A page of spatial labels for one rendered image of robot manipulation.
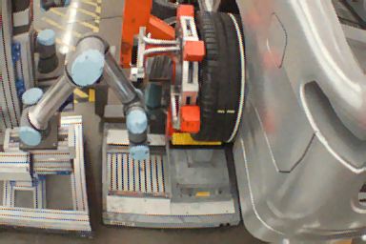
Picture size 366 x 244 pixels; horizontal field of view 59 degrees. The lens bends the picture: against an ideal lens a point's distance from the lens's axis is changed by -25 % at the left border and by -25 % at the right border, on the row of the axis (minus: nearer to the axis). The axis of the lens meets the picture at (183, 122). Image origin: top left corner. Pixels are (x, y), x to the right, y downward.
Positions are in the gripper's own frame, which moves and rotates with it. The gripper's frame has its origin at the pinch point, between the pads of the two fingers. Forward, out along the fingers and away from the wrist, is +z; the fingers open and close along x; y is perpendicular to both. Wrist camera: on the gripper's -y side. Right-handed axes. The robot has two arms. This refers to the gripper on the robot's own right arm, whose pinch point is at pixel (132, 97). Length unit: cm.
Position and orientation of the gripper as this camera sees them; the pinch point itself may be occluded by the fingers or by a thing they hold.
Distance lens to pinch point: 189.3
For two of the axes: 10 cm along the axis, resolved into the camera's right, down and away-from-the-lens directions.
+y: 1.1, -7.0, -7.1
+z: -1.6, -7.2, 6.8
